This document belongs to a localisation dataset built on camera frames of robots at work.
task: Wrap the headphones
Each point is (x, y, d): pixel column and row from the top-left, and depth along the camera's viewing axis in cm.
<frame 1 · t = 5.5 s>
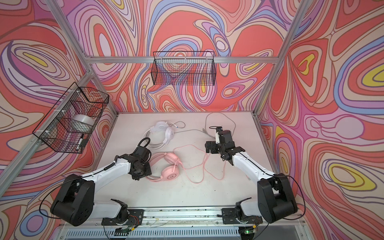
left hand: (149, 172, 88), fingers open
right hand: (213, 147, 89), fingers open
pink cat-ear headphones: (170, 172, 82), point 8 cm above the table
white headphones: (160, 135, 107), on the table

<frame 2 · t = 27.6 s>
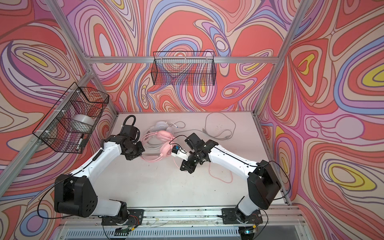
left hand: (144, 151, 86), fingers closed
right hand: (184, 170, 78), fingers closed
pink cat-ear headphones: (166, 148, 80), point 19 cm above the table
the other named things where they were.

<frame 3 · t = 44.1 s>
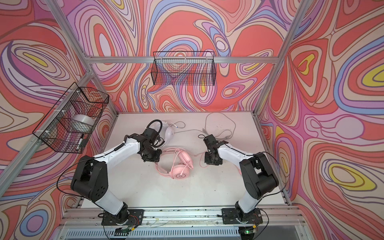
left hand: (160, 158, 88), fingers closed
right hand: (211, 164, 91), fingers open
pink cat-ear headphones: (183, 164, 80), point 13 cm above the table
the other named things where they were.

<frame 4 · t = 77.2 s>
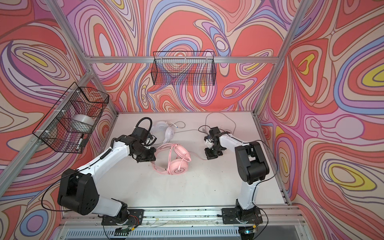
left hand: (157, 157, 84), fingers closed
right hand: (209, 160, 93), fingers closed
pink cat-ear headphones: (179, 158, 76), point 19 cm above the table
the other named things where they were.

